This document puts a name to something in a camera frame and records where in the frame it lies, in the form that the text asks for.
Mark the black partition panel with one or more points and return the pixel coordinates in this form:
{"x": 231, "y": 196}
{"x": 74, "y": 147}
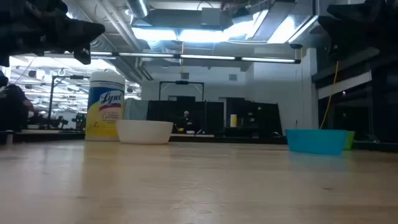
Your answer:
{"x": 164, "y": 113}

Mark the white bowl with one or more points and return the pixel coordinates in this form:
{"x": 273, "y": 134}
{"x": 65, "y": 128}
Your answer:
{"x": 144, "y": 132}

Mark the black cabinet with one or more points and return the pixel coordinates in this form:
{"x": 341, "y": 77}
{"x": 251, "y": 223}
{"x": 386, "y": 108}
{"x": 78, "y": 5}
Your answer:
{"x": 258, "y": 118}

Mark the light blue bowl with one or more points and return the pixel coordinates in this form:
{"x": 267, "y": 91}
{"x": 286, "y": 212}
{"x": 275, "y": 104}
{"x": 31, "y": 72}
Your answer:
{"x": 315, "y": 141}

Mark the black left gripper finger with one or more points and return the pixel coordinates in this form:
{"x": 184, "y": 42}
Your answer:
{"x": 82, "y": 32}
{"x": 82, "y": 56}

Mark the black aluminium table frame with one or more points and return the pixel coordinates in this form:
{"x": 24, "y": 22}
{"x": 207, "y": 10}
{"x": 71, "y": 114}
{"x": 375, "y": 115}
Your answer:
{"x": 233, "y": 140}

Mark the green bowl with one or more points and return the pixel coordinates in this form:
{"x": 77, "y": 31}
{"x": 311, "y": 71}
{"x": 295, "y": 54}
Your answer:
{"x": 350, "y": 140}

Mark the grey fabric cover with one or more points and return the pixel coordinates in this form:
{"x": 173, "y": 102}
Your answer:
{"x": 136, "y": 109}

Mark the silver ventilation duct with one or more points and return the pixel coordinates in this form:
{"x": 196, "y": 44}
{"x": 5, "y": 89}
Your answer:
{"x": 138, "y": 7}

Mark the Lysol wipes canister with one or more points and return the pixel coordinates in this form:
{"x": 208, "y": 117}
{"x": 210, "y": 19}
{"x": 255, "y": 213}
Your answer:
{"x": 104, "y": 105}

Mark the long ceiling strip light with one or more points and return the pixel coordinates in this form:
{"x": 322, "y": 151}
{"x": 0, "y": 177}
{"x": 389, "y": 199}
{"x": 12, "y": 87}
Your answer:
{"x": 205, "y": 57}

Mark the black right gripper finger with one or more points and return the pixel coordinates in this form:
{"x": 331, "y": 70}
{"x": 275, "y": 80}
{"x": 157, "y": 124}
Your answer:
{"x": 340, "y": 29}
{"x": 354, "y": 10}

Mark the person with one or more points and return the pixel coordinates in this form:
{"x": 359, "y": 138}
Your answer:
{"x": 12, "y": 109}
{"x": 186, "y": 119}

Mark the small yellow container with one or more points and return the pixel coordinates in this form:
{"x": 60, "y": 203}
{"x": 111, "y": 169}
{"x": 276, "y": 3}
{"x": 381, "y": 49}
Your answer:
{"x": 233, "y": 120}

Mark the black overhead gantry frame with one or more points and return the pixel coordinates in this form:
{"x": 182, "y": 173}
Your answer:
{"x": 50, "y": 99}
{"x": 182, "y": 82}

